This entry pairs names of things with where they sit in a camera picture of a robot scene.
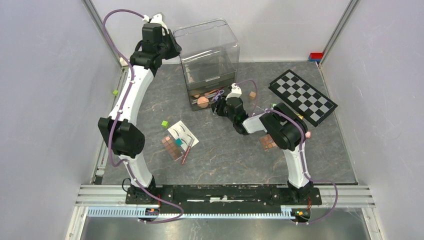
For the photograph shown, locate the purple eyelash curler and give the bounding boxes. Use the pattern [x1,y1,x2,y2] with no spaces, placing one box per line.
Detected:
[212,89,225,102]

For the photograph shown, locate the thin pink lip brush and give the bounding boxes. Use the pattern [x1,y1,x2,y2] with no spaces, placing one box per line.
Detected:
[204,89,219,97]

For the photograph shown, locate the round peach powder puff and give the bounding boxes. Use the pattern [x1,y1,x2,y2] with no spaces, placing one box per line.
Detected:
[197,96,210,109]

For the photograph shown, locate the orange blush palette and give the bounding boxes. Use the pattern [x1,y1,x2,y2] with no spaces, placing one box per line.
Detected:
[259,134,277,151]

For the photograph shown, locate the clear acrylic drawer organizer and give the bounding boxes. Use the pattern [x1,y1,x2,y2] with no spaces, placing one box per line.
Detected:
[173,18,240,111]

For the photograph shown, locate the brown eyeshadow palette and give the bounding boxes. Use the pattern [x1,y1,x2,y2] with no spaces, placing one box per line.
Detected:
[161,135,183,161]

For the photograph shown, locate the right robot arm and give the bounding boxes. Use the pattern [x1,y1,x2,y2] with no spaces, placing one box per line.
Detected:
[210,96,314,204]

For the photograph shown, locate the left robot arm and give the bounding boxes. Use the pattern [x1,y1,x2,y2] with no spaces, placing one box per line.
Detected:
[98,22,182,204]

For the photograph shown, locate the wooden cube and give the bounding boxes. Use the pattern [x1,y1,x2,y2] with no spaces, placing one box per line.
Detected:
[248,91,257,101]

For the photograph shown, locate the small wooden toy blocks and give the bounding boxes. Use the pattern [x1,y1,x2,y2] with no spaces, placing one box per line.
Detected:
[119,57,129,67]

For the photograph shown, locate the red lip gloss tube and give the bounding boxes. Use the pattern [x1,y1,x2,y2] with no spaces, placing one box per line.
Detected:
[181,138,195,165]

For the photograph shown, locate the eyebrow stencil card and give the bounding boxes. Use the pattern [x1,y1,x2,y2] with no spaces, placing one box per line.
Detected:
[167,120,199,151]

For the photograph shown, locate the teal cube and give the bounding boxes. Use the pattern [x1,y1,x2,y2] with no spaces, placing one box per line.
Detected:
[175,138,183,146]

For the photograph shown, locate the lime green cube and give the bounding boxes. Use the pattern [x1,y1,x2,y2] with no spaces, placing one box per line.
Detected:
[161,120,169,128]

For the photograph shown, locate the black white checkerboard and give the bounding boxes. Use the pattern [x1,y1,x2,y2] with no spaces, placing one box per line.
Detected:
[268,69,338,127]

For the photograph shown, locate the red blue blocks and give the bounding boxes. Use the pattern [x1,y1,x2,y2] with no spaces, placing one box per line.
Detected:
[308,52,324,62]

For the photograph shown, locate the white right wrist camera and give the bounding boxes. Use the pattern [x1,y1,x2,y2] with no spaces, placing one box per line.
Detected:
[225,83,242,100]

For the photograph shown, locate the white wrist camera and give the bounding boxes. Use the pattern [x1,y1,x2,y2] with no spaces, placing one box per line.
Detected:
[142,12,169,35]
[225,83,242,100]

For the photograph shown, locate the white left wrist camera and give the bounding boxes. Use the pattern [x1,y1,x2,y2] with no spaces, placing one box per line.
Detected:
[142,12,169,35]

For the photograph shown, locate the aluminium frame rail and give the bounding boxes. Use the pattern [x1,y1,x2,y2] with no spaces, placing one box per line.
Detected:
[82,0,123,68]

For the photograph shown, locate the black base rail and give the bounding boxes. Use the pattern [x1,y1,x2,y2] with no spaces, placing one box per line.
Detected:
[125,184,323,215]

